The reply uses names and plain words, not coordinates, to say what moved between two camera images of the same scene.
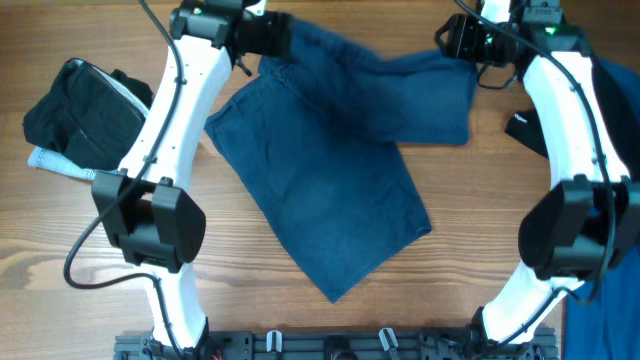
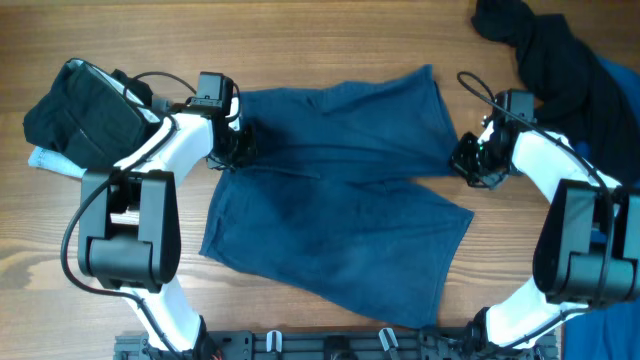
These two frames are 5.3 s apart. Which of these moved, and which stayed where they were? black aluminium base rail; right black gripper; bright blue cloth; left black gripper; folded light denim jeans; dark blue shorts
Moved: left black gripper; dark blue shorts; right black gripper
Stayed: folded light denim jeans; black aluminium base rail; bright blue cloth
